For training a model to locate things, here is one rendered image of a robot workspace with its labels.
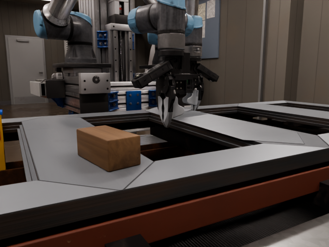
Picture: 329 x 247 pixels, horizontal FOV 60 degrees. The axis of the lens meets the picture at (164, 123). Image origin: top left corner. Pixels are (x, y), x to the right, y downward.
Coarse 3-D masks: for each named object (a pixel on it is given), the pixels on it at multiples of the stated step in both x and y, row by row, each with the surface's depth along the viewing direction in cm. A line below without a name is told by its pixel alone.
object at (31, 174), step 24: (96, 120) 99; (120, 120) 103; (144, 120) 107; (240, 120) 92; (288, 120) 106; (312, 120) 98; (24, 144) 64; (240, 144) 66; (288, 144) 61; (312, 144) 61; (24, 168) 51; (240, 168) 46; (264, 168) 49; (288, 168) 52; (120, 192) 37; (144, 192) 38; (168, 192) 40; (192, 192) 42; (0, 216) 30; (24, 216) 32; (48, 216) 33; (72, 216) 34; (96, 216) 36
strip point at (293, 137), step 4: (296, 132) 72; (268, 136) 68; (272, 136) 68; (276, 136) 68; (280, 136) 68; (284, 136) 68; (288, 136) 68; (292, 136) 68; (296, 136) 68; (248, 140) 64; (252, 140) 64; (256, 140) 64; (260, 140) 64; (264, 140) 64; (268, 140) 64; (272, 140) 64; (276, 140) 64; (280, 140) 64; (284, 140) 64; (288, 140) 64; (292, 140) 64; (296, 140) 64; (300, 140) 64
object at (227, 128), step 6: (216, 126) 80; (222, 126) 80; (228, 126) 80; (234, 126) 80; (240, 126) 80; (246, 126) 80; (252, 126) 80; (258, 126) 80; (264, 126) 80; (222, 132) 72
